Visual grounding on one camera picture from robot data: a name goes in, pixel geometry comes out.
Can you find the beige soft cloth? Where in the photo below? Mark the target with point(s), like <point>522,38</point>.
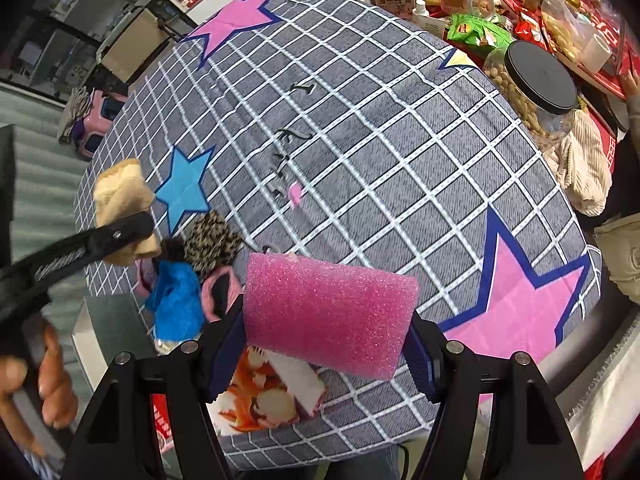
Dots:
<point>119,192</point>

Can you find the small glass jar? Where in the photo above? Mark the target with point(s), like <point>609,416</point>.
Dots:
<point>480,8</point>

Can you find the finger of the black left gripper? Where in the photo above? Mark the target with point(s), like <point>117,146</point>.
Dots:
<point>25,285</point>

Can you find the red snack box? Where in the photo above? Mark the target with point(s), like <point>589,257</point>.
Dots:
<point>267,390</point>

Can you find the leopard print scrunchie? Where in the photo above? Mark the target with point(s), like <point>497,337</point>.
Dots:
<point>208,245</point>

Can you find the peanut jar black lid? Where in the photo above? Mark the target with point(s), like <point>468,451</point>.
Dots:
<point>539,89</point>

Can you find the green snack bag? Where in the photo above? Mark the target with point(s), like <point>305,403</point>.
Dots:
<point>477,36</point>

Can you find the blue cloth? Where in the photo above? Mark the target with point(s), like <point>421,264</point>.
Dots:
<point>175,302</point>

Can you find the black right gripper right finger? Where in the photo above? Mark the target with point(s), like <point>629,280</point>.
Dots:
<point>528,437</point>

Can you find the folding chair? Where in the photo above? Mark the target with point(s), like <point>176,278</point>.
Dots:
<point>133,43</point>

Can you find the grey checked star tablecloth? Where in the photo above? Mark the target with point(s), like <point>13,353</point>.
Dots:
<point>333,130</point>

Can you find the green curtain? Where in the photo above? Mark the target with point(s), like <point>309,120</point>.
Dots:
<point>48,174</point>

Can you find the grey storage box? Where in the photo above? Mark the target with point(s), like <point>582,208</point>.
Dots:
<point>105,326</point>

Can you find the pink foam sponge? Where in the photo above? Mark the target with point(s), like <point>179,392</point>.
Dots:
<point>348,318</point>

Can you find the pink and navy sock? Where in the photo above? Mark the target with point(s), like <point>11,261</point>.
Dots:
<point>219,292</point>

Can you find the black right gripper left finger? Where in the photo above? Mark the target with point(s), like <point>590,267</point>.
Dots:
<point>116,437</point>

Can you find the person's left hand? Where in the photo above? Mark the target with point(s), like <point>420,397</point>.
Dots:
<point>38,405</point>

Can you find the cream knitted cloth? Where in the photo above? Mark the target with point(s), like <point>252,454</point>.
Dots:
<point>579,165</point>

